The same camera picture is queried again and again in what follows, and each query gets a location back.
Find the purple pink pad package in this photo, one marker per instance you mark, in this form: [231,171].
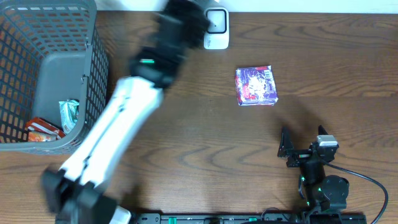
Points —
[255,86]

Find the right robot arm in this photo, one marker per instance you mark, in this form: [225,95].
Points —
[324,193]

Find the white barcode scanner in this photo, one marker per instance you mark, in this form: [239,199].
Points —
[217,34]

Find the teal snack wrapper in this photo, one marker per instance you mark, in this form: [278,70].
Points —
[69,114]

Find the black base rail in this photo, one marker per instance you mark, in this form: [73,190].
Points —
[269,217]

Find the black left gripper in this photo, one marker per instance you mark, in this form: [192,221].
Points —
[191,10]

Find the grey plastic mesh basket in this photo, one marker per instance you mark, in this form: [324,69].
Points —
[50,52]

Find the small orange packet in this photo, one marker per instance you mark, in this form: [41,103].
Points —
[35,136]

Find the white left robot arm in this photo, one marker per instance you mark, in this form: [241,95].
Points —
[76,192]

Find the red orange snack bar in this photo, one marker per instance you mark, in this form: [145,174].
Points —
[40,125]

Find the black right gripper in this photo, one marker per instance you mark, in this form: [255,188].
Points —
[286,150]

